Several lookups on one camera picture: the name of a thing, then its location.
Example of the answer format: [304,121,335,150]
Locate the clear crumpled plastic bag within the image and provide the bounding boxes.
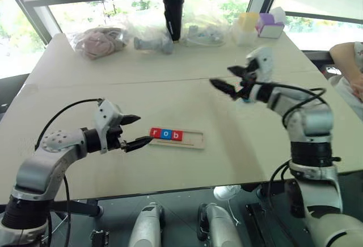
[181,0,237,48]

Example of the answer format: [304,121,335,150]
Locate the wooden letter tray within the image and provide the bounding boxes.
[146,127,205,150]

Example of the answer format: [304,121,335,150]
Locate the grey rounded robot leg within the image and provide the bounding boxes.
[128,202,166,247]
[197,202,245,247]

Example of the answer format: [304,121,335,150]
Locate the black table frame bar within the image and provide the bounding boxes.
[47,199,104,218]

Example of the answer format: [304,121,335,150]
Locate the person's bare hand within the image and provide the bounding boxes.
[351,72,363,103]

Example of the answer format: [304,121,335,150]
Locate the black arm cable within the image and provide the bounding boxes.
[34,98,104,247]
[251,79,327,215]

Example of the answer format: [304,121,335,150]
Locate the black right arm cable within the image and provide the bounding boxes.
[251,79,327,215]

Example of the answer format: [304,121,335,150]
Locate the purple and white tissue box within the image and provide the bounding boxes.
[255,6,288,39]

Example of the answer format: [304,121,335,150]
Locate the black floor plate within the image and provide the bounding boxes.
[244,202,286,247]

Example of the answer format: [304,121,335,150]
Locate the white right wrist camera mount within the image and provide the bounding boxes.
[245,46,275,85]

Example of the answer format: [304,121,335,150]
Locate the black travel tumbler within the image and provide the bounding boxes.
[162,0,185,44]

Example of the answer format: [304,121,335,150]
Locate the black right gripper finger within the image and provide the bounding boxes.
[227,65,248,78]
[209,78,238,101]

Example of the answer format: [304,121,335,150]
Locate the plastic bag with pink items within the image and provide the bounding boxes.
[69,27,129,60]

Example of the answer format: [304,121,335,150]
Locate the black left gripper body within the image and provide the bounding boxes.
[108,115,128,151]

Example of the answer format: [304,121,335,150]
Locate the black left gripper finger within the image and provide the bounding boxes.
[121,114,142,127]
[124,136,154,154]

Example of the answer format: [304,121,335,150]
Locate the yellow translucent plastic cup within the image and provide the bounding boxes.
[233,11,260,47]

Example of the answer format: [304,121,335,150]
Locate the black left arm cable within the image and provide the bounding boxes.
[34,98,104,247]

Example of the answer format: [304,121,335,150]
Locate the person's light grey trousers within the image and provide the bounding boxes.
[328,74,363,119]

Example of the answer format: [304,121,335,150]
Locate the white sneaker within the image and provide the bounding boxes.
[213,185,242,202]

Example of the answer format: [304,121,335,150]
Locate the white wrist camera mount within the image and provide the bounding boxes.
[92,98,125,154]
[245,46,275,85]

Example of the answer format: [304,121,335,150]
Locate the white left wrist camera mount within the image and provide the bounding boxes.
[92,98,125,154]

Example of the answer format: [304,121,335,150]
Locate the small black floor device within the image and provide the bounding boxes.
[90,228,110,247]

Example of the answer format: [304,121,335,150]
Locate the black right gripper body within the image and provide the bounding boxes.
[234,58,259,101]

